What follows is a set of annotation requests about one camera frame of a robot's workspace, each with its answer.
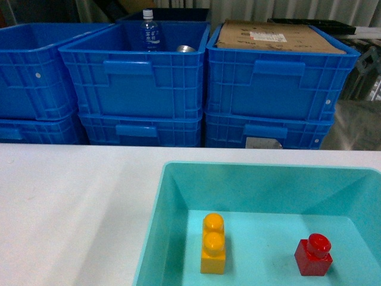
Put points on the red one-stud toy block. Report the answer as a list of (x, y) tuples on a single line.
[(312, 255)]

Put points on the teal plastic tray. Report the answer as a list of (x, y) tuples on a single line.
[(267, 210)]

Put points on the black flat tray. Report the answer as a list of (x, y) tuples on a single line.
[(331, 27)]

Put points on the silver metal can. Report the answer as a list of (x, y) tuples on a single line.
[(185, 49)]

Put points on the blue crate bottom right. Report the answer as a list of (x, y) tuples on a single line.
[(229, 131)]

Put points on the blue crate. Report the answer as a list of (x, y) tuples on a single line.
[(114, 76), (274, 84), (35, 83), (229, 131), (146, 132), (68, 130)]

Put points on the blue crate top left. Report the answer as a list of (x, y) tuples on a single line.
[(35, 83)]

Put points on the grey scissor roller conveyor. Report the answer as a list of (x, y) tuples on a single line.
[(363, 83)]

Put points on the blue crate top right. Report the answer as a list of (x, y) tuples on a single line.
[(274, 84)]

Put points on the brown cardboard box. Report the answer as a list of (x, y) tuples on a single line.
[(273, 37)]

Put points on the blue crate top middle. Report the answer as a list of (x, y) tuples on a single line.
[(114, 76)]

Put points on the blue crate bottom middle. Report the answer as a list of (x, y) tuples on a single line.
[(146, 132)]

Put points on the blue crate bottom left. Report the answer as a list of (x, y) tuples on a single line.
[(68, 130)]

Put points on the yellow two-stud toy block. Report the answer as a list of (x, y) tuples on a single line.
[(213, 245)]

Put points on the clear water bottle blue label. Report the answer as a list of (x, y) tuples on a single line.
[(150, 34)]

